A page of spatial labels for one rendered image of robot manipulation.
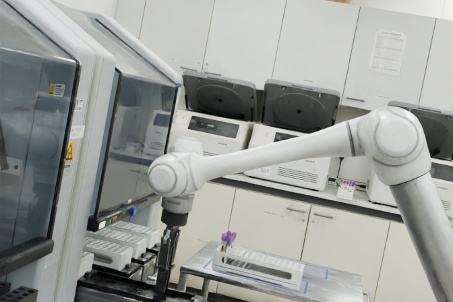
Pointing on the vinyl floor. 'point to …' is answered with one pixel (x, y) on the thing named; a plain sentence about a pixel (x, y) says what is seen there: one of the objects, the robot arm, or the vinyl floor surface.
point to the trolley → (335, 281)
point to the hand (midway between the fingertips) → (162, 278)
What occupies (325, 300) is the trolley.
